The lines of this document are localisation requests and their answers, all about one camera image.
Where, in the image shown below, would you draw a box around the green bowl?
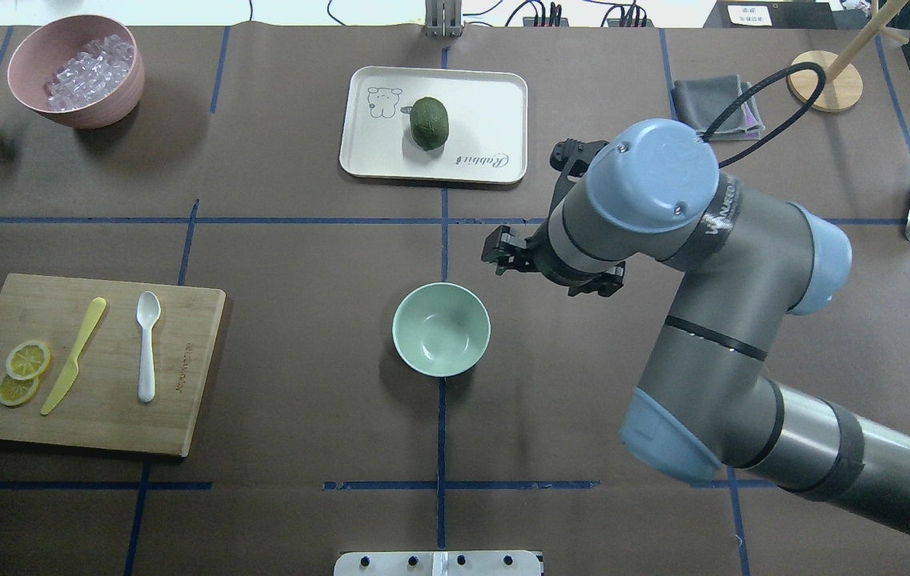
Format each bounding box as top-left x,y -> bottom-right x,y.
391,283 -> 491,377

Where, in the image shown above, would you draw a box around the lower lemon slice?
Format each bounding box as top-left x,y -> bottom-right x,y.
0,373 -> 41,407

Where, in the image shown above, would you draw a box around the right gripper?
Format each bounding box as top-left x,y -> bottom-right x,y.
481,225 -> 624,298

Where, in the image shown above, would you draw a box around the wooden mug tree stand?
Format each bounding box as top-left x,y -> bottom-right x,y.
785,1 -> 909,113

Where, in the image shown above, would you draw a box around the clear ice cubes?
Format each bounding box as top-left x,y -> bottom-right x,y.
44,34 -> 140,112

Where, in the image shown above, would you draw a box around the white rabbit tray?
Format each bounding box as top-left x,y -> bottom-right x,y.
339,66 -> 528,185

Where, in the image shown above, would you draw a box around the grey folded cloth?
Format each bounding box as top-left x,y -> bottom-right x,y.
671,75 -> 766,141

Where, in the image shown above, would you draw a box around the wooden cutting board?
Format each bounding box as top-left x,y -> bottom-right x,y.
0,274 -> 226,457

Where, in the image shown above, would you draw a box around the pink bowl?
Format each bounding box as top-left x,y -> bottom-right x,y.
7,15 -> 145,129

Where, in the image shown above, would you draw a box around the white plastic spoon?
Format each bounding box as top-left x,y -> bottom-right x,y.
135,291 -> 162,402

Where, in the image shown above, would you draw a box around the green avocado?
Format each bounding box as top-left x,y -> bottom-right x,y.
408,96 -> 451,152

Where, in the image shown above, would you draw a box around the lemon slice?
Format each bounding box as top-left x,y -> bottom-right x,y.
0,373 -> 41,407
5,340 -> 52,382

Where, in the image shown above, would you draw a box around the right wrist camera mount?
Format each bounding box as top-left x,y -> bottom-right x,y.
549,138 -> 608,210

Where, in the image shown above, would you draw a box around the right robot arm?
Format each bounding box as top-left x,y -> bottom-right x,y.
481,119 -> 910,535

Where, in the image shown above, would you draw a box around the white pillar base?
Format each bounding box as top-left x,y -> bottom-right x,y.
333,550 -> 545,575

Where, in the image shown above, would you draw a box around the aluminium frame post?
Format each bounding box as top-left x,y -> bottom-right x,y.
424,0 -> 465,38

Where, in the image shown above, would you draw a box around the yellow plastic knife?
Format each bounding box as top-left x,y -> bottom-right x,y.
40,298 -> 108,417

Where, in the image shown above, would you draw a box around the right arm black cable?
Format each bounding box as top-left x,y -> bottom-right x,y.
699,62 -> 828,169

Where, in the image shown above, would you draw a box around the upper lemon slice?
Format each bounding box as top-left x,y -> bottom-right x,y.
5,340 -> 52,382

